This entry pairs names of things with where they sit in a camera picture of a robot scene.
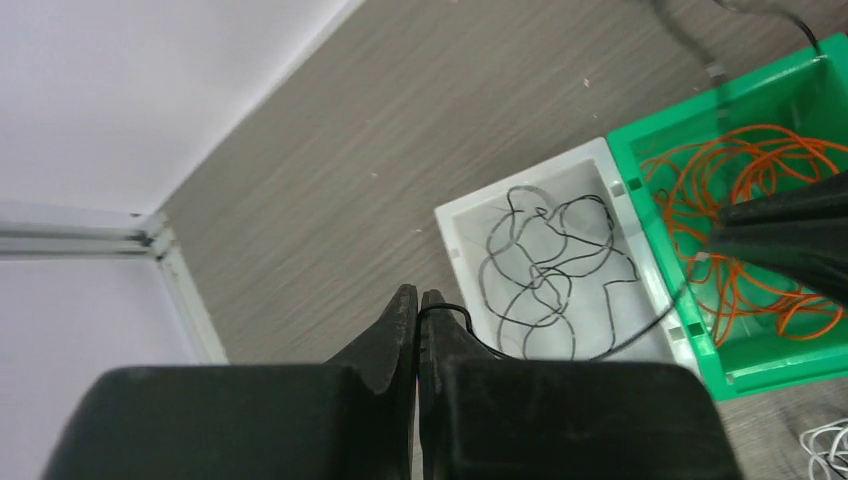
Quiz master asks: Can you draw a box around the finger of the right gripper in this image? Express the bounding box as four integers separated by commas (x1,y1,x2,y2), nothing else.
705,173,847,306

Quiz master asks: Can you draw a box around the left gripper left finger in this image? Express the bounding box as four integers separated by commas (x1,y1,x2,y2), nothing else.
44,285,419,479

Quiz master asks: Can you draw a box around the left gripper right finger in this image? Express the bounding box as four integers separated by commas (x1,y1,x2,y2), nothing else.
418,290,742,479

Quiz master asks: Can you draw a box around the white thin cable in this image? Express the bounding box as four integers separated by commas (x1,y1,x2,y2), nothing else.
798,418,848,480

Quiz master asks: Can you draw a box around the green plastic bin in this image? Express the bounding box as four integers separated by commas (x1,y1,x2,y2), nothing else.
607,34,847,400

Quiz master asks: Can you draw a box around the white plastic bin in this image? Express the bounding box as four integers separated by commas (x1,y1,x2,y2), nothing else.
435,138,698,370

